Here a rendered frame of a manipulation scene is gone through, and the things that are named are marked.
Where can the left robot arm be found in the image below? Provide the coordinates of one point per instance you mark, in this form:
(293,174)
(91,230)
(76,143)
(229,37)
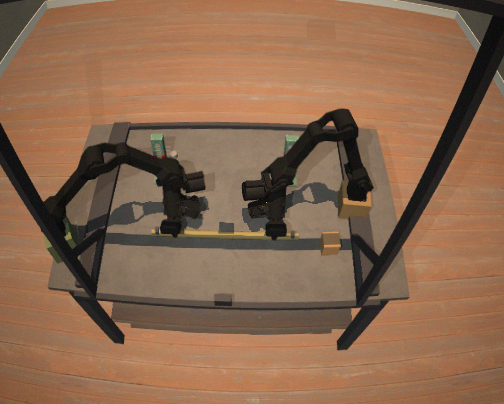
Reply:
(167,170)

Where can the long yellow rod with olive band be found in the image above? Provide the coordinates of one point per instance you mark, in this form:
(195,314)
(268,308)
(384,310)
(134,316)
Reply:
(226,234)

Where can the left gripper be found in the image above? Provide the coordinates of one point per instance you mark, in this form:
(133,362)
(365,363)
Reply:
(171,225)

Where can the black metal frame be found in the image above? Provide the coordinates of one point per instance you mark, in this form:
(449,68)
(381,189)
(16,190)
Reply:
(484,67)

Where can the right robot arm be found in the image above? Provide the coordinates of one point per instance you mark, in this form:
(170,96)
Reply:
(283,169)

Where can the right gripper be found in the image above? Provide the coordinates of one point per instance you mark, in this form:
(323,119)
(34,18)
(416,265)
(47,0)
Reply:
(276,227)

